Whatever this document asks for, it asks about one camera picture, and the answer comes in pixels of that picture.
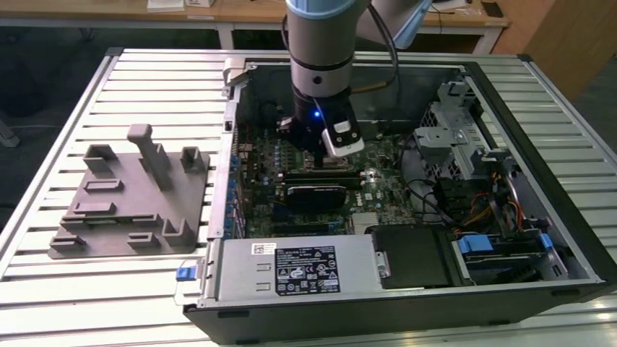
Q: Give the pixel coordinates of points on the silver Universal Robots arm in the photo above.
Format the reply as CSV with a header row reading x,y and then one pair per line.
x,y
320,47

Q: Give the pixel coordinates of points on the CPU socket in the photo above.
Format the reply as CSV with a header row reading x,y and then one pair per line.
x,y
304,167

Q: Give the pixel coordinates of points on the graphics card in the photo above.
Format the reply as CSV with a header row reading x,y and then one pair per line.
x,y
316,197

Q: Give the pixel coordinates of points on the green motherboard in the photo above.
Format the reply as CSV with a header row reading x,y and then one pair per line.
x,y
386,195

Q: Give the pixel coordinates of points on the metal drive cage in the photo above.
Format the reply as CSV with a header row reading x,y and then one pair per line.
x,y
442,137

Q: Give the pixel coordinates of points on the silver chipset heatsink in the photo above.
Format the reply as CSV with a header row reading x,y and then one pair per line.
x,y
367,222

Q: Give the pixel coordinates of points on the grey parts rack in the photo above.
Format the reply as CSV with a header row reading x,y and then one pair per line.
x,y
179,202

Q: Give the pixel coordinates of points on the white box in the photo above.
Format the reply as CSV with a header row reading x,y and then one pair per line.
x,y
201,3
166,3

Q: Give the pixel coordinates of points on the grey power supply unit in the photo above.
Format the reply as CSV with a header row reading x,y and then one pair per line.
x,y
231,267

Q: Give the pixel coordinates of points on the black plastic shroud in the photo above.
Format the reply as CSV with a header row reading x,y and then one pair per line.
x,y
415,256

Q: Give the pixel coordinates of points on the hard disk in blue carrier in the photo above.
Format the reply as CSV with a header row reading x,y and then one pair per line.
x,y
475,245

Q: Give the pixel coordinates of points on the blue case latch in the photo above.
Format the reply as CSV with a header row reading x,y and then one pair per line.
x,y
187,273

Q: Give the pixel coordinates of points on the black PC case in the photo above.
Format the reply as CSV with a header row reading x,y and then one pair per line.
x,y
338,321

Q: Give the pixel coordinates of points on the wooden cabinet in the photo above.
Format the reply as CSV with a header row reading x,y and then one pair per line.
x,y
570,43

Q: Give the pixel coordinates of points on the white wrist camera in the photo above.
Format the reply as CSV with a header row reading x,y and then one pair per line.
x,y
343,139

